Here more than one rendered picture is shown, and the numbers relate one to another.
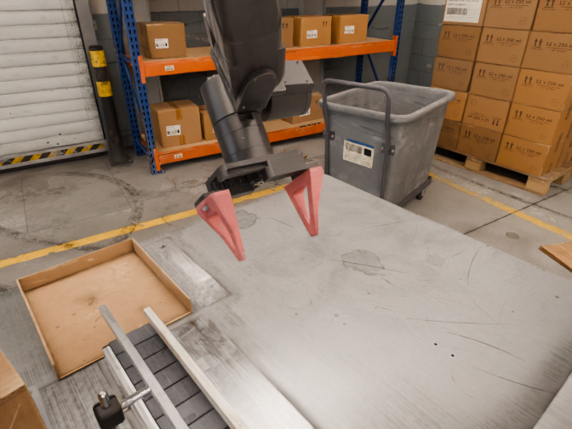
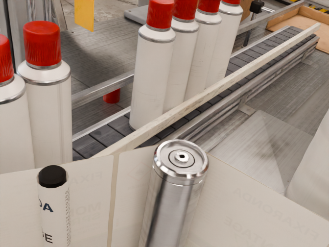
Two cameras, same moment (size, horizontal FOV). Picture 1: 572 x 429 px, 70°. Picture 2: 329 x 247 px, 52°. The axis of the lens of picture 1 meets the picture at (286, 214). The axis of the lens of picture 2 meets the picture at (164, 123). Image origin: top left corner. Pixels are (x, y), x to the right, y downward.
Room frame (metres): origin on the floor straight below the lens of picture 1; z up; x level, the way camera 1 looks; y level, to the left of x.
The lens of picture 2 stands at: (-0.14, -0.65, 1.22)
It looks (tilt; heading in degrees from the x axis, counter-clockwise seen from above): 36 degrees down; 73
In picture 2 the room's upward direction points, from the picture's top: 10 degrees clockwise
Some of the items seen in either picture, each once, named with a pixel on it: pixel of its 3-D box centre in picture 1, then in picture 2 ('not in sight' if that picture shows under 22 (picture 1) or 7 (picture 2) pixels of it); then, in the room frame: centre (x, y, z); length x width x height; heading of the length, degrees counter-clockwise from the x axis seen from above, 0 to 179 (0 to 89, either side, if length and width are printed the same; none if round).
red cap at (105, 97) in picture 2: not in sight; (111, 92); (-0.08, -0.06, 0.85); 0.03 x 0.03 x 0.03
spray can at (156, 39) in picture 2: not in sight; (152, 69); (-0.04, -0.21, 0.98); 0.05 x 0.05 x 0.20
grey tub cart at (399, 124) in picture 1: (381, 144); not in sight; (2.65, -0.65, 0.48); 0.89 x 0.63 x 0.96; 141
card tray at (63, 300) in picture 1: (102, 295); (317, 28); (0.67, 0.39, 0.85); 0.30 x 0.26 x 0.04; 40
